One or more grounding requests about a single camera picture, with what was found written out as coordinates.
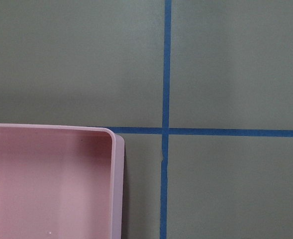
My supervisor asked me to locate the pink plastic bin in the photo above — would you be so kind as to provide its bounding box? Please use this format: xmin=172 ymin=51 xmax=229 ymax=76
xmin=0 ymin=123 xmax=125 ymax=239

